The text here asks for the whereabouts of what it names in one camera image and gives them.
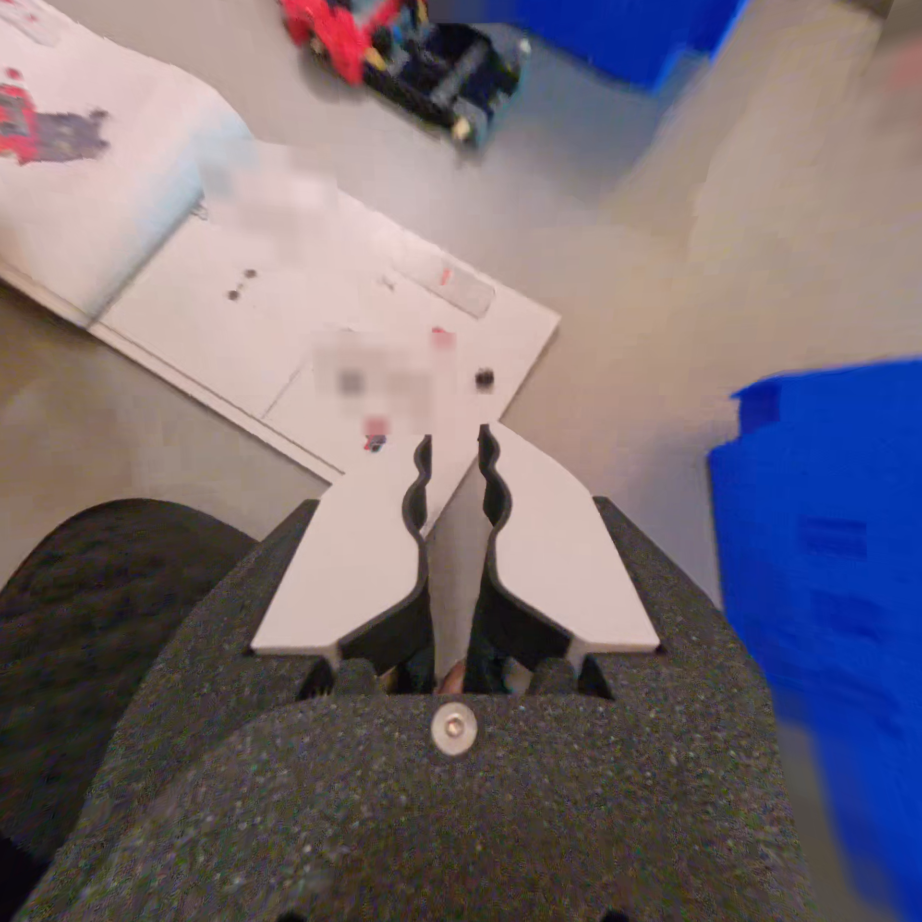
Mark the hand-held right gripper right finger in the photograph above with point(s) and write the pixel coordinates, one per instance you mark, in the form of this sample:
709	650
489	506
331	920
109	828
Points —
562	562

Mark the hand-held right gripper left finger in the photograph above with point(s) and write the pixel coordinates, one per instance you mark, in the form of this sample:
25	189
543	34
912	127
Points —
346	562

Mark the small black lego pin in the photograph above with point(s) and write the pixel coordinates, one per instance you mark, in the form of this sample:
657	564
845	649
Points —
485	379

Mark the white lego instruction booklet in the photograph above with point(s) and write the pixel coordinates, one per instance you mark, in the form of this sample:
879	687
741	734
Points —
216	324

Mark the red and black lego car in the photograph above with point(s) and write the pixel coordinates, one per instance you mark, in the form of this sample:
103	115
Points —
432	72

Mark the black quilted cushion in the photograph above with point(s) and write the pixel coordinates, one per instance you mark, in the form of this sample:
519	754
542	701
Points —
93	612

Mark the blue plastic bin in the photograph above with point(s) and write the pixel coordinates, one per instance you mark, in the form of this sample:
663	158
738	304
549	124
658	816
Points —
828	576
612	36

